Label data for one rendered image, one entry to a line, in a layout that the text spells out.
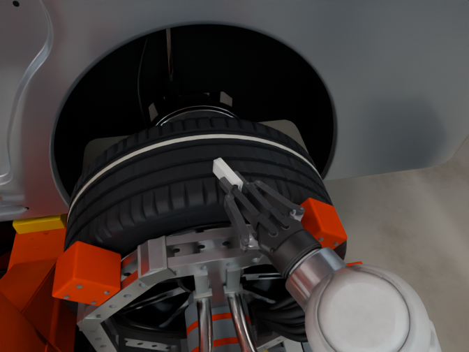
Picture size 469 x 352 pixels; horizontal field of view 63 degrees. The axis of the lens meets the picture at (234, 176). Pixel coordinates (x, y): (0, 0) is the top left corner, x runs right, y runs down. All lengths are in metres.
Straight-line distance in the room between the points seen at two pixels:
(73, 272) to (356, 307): 0.47
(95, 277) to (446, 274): 1.81
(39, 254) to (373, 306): 1.09
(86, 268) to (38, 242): 0.64
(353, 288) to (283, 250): 0.24
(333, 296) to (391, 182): 2.14
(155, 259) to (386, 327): 0.43
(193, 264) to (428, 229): 1.81
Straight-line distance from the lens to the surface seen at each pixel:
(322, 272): 0.54
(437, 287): 2.15
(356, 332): 0.34
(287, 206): 0.63
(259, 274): 0.98
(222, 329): 0.83
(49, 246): 1.30
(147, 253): 0.68
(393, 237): 2.21
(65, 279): 0.70
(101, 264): 0.72
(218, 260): 0.67
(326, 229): 0.67
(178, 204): 0.67
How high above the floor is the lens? 1.69
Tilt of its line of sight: 48 degrees down
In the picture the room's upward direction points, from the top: 2 degrees clockwise
